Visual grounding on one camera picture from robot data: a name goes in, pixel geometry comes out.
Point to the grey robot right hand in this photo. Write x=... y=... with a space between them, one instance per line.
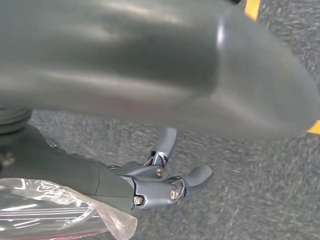
x=62 y=172

